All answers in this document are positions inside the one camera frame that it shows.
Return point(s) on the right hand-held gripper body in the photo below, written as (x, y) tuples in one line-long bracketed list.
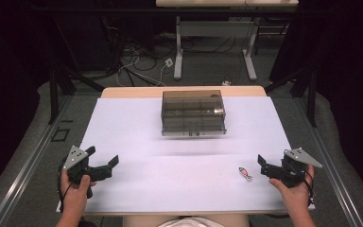
[(291, 171)]

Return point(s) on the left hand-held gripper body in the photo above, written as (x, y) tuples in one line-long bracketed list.
[(78, 167)]

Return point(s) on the white metal-legged desk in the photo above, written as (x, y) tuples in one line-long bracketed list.
[(214, 28)]

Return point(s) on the small fish-shaped sticker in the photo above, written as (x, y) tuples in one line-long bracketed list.
[(245, 173)]

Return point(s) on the person's left hand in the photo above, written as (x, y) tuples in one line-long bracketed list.
[(74, 197)]

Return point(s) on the person's right hand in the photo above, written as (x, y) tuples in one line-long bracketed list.
[(296, 197)]

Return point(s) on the black metal stand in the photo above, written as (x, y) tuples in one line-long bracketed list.
[(310, 94), (54, 94)]

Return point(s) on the aluminium floor rail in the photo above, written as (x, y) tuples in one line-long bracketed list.
[(334, 167), (25, 167)]

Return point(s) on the light wooden table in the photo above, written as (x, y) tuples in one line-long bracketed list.
[(132, 92)]

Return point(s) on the white power adapter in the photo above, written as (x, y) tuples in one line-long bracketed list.
[(169, 62)]

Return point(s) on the white table sheet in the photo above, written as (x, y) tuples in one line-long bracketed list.
[(176, 176)]

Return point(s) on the smoky transparent storage box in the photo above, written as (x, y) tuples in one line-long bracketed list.
[(193, 113)]

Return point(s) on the person's white clothing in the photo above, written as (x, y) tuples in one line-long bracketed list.
[(190, 222)]

